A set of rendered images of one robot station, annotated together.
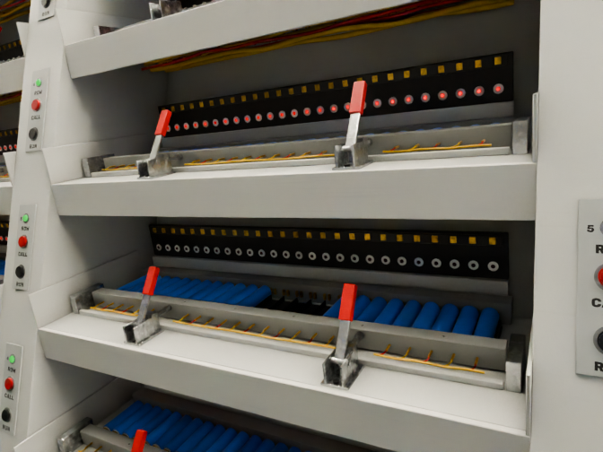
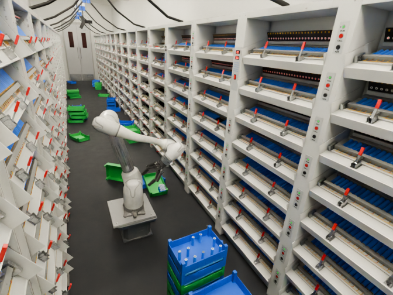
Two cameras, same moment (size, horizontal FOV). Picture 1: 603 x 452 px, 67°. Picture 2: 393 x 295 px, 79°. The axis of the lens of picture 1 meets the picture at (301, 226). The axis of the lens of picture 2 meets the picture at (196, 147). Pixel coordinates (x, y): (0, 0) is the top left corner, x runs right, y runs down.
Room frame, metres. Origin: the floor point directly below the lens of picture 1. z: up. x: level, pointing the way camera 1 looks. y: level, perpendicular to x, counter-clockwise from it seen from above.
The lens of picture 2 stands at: (-1.26, -0.93, 1.54)
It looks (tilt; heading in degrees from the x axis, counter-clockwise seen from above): 23 degrees down; 32
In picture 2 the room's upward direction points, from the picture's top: 4 degrees clockwise
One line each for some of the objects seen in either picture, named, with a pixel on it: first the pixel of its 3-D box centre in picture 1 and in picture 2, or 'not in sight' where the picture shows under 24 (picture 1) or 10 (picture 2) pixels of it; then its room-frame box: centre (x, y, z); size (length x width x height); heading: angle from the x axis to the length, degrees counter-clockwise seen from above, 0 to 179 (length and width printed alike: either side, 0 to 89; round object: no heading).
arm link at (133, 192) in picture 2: not in sight; (133, 192); (-0.12, 0.40, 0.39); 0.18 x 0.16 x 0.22; 46
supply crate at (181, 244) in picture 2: not in sight; (197, 247); (-0.33, -0.39, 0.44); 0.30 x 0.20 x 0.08; 153
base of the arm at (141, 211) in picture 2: not in sight; (134, 208); (-0.14, 0.38, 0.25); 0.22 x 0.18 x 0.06; 51
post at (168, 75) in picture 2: not in sight; (173, 102); (1.09, 0.96, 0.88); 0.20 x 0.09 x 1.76; 151
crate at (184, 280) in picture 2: not in sight; (196, 257); (-0.33, -0.39, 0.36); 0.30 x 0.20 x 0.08; 153
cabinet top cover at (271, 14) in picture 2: not in sight; (225, 20); (0.57, 0.04, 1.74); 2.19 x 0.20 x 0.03; 61
